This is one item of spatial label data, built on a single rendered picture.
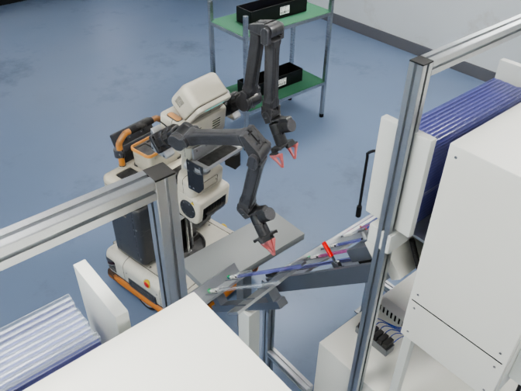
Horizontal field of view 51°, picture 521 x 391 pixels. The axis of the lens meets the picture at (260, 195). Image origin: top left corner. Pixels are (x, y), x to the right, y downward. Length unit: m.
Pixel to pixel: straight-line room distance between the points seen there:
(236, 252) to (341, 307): 0.86
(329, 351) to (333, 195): 1.94
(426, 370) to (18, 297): 2.31
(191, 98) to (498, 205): 1.38
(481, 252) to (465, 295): 0.16
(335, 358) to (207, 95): 1.20
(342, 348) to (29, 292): 1.98
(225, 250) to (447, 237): 1.37
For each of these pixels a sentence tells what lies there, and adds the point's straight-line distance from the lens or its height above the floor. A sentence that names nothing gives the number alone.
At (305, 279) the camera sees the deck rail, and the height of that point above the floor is 0.90.
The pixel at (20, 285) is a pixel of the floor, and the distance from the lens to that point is 3.58.
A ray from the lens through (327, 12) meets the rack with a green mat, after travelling 4.55.
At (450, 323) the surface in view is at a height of 1.18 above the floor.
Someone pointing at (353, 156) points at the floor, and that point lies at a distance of 4.46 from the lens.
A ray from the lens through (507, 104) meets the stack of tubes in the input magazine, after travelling 1.78.
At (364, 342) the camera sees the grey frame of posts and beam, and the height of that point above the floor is 0.89.
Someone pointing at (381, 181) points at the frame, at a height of 1.52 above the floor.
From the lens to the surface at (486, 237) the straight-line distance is 1.46.
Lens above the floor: 2.42
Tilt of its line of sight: 38 degrees down
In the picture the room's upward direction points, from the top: 1 degrees clockwise
